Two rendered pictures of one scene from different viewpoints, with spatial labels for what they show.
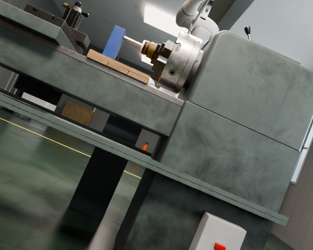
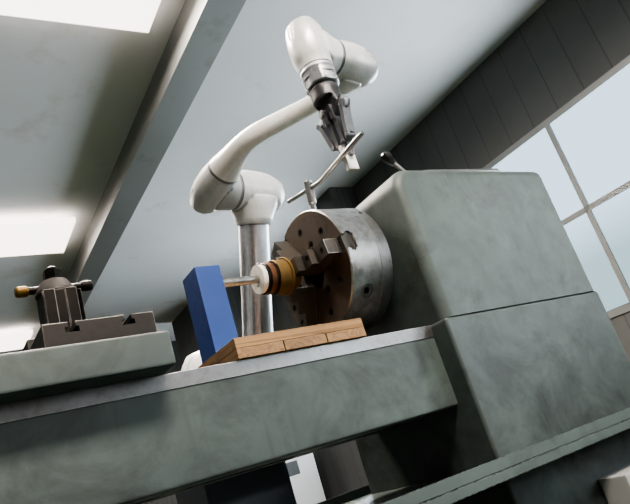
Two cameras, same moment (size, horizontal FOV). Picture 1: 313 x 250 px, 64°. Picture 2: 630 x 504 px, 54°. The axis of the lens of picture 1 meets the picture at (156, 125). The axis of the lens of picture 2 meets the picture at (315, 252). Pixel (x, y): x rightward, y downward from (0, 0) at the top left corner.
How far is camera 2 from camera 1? 0.86 m
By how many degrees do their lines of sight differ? 35
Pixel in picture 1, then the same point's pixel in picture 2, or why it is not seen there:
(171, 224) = not seen: outside the picture
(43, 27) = (134, 353)
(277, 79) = (504, 206)
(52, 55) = (169, 407)
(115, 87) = (323, 382)
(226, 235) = not seen: outside the picture
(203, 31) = (265, 200)
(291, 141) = (579, 283)
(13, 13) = (42, 366)
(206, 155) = (531, 385)
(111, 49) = (223, 321)
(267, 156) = (579, 325)
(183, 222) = not seen: outside the picture
